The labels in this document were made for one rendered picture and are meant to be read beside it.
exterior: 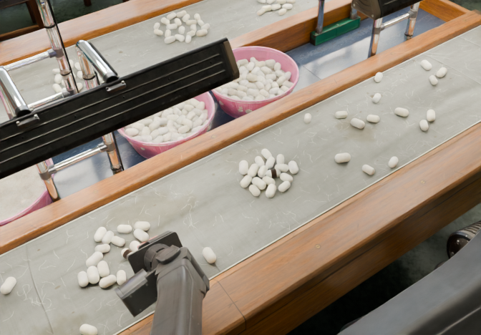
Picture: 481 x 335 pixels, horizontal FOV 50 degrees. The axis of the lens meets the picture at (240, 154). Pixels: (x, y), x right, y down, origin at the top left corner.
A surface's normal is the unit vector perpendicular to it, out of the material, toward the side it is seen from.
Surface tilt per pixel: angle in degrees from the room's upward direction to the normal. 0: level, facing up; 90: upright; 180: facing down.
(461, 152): 0
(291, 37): 90
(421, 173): 0
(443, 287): 41
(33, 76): 0
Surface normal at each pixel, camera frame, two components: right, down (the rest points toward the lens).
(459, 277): -0.58, -0.78
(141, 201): -0.04, -0.71
